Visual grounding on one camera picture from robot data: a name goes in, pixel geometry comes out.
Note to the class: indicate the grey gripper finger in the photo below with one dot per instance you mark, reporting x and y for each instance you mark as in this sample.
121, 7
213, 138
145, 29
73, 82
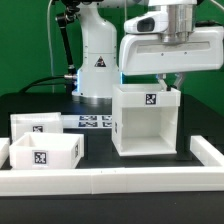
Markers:
180, 78
161, 80

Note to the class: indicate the white right barrier rail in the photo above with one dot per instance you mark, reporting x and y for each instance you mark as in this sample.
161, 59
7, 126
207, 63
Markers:
206, 153

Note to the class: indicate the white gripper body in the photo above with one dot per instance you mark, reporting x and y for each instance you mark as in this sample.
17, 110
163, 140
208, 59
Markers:
146, 54

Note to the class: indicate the white drawer tray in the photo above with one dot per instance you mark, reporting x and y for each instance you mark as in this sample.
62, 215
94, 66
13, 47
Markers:
35, 122
46, 151

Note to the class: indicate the white barrier rail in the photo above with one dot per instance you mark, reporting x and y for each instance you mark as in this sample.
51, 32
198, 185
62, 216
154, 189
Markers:
206, 153
114, 180
4, 150

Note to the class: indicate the white drawer cabinet box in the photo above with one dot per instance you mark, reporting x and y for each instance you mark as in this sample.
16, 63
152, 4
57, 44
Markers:
144, 119

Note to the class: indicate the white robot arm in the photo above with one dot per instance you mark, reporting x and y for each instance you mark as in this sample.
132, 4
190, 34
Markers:
166, 39

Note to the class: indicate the white front barrier rail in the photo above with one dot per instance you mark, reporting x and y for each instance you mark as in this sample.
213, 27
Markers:
114, 180

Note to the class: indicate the white left barrier rail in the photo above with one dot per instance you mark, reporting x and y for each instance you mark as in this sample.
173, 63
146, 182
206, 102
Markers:
4, 150

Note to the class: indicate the white fiducial marker sheet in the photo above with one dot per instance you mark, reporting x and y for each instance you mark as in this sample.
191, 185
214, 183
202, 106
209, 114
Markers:
87, 121

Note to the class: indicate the white front drawer tray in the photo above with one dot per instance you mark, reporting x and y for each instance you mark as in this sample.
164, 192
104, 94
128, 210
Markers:
46, 151

